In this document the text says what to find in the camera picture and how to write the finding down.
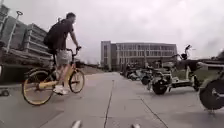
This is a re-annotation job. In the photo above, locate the grey building with window grid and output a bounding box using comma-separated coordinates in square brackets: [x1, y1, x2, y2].
[100, 40, 178, 72]

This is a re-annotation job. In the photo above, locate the grey stone slab pavement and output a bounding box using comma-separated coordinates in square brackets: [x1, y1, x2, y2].
[0, 71, 224, 128]

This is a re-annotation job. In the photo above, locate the row of parked scooters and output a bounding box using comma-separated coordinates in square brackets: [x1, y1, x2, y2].
[120, 44, 224, 112]

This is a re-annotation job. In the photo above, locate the person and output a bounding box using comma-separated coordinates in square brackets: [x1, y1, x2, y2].
[43, 12, 82, 96]

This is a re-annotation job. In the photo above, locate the yellow bicycle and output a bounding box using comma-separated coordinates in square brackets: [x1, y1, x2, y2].
[21, 46, 86, 107]

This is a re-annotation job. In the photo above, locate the grey building with layered floors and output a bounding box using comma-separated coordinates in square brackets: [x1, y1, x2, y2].
[0, 3, 54, 66]

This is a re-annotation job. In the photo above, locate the street lamp pole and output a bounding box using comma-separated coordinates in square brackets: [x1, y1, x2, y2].
[5, 10, 24, 54]

